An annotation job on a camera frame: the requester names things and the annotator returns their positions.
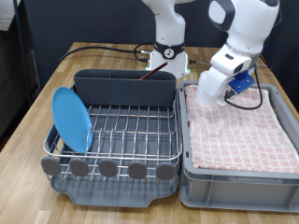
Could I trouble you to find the dark grey cutlery holder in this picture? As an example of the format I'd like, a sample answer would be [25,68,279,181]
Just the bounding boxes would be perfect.
[73,68,178,108]

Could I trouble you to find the grey plastic drain tray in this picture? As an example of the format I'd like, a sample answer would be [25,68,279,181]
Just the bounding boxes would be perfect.
[50,102,179,209]

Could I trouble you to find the grey plastic crate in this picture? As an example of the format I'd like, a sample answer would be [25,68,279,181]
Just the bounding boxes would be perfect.
[177,79,299,213]

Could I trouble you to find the blue plate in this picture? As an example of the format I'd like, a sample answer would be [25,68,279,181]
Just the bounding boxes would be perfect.
[50,87,93,154]

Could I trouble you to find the pink checkered cloth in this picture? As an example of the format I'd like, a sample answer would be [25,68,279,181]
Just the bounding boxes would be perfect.
[184,83,299,175]

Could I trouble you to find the brown wooden spoon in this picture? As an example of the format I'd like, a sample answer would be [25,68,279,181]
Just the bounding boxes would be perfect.
[138,61,168,80]

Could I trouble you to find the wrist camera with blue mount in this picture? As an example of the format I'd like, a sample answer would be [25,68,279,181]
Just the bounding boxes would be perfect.
[224,70,255,100]

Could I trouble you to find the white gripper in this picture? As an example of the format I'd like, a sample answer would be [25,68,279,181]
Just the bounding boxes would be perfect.
[199,65,234,98]

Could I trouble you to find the thin grey cable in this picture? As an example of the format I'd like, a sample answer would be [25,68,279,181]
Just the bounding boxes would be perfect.
[187,59,269,69]

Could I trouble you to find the dark side cabinet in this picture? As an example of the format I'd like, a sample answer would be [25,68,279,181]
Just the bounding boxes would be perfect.
[0,27,41,141]

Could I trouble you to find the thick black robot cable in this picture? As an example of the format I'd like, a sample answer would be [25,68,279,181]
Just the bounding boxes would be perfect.
[57,42,155,64]

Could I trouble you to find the dark blue backdrop curtain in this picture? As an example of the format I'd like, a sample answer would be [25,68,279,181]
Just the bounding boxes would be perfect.
[22,0,299,113]

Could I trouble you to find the metal wire dish rack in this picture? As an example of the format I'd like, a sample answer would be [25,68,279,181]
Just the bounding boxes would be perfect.
[40,83,183,183]

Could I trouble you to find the black camera cable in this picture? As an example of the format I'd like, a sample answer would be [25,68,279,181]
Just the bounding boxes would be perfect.
[223,8,283,111]

